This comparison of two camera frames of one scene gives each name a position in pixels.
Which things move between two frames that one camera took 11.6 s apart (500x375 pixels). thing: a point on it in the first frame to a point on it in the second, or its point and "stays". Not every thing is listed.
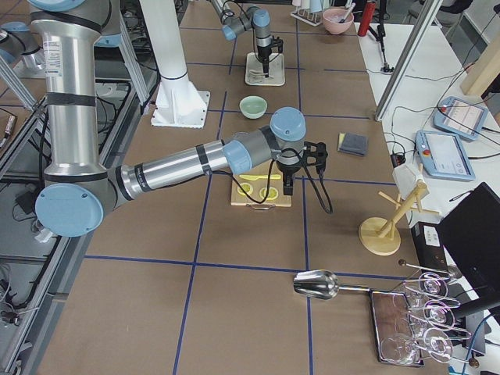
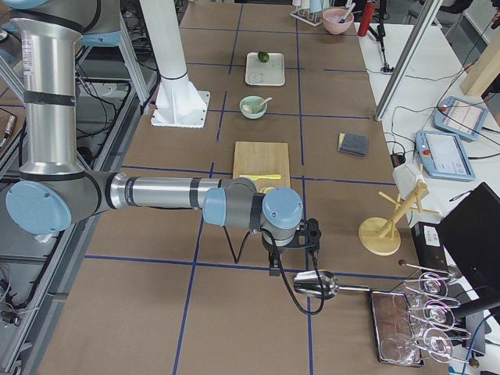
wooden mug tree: [381, 237] stays
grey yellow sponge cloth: [352, 143] stays
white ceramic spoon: [257, 73] to [255, 108]
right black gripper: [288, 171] to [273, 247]
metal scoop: [321, 284] stays
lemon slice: [272, 194] stays
